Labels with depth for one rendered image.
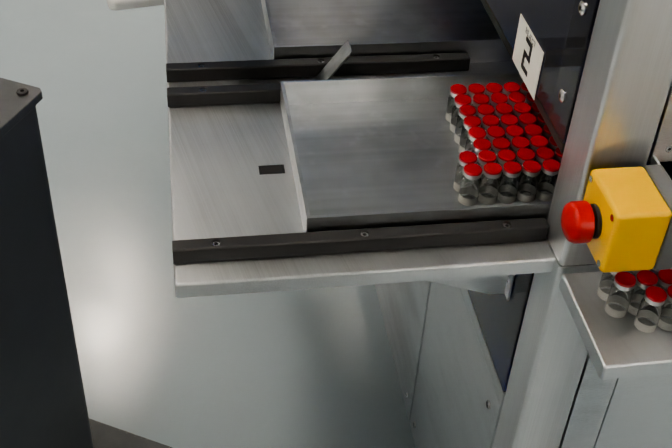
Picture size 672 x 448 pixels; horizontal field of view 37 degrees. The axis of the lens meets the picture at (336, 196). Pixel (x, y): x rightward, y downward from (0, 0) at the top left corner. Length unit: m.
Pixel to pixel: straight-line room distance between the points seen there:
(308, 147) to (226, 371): 0.98
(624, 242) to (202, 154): 0.50
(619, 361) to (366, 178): 0.35
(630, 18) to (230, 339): 1.43
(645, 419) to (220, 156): 0.62
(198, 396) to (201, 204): 0.99
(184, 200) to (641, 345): 0.50
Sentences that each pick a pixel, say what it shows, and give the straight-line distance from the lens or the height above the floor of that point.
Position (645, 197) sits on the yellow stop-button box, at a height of 1.03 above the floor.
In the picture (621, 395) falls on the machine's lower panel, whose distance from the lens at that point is 1.29.
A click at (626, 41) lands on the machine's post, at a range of 0.93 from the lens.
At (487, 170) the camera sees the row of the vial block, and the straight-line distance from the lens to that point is 1.12.
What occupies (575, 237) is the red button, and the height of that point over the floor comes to 0.99.
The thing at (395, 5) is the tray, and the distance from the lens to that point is 1.50.
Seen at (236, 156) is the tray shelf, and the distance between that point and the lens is 1.19.
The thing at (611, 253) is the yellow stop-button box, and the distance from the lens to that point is 0.96.
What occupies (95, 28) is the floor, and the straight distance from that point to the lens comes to 3.21.
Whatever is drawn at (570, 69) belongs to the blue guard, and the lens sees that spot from 1.03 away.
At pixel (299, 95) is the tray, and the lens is 1.26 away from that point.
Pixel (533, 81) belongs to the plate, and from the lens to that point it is 1.13.
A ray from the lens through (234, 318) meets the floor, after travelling 2.21.
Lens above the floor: 1.60
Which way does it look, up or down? 39 degrees down
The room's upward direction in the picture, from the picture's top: 4 degrees clockwise
